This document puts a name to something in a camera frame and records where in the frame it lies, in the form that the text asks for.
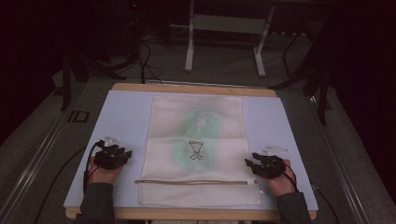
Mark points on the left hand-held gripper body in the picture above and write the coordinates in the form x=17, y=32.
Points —
x=109, y=158

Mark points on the person's right hand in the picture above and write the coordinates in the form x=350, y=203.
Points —
x=281, y=185

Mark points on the black rectangular floor frame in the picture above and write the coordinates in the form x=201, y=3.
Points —
x=71, y=116

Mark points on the white metal stand frame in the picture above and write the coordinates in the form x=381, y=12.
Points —
x=224, y=23

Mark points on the green garment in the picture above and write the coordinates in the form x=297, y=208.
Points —
x=199, y=133

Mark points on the black metal stand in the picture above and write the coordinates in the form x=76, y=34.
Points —
x=66, y=84
x=323, y=93

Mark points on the person's left hand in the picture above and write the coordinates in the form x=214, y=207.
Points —
x=104, y=175

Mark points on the white mesh laundry bag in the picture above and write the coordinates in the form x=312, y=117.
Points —
x=199, y=193

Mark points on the light blue table mat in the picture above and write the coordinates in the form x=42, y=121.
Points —
x=124, y=118

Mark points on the metal floor rail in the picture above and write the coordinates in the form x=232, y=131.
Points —
x=31, y=168
x=339, y=161

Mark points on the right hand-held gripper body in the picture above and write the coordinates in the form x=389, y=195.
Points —
x=272, y=168

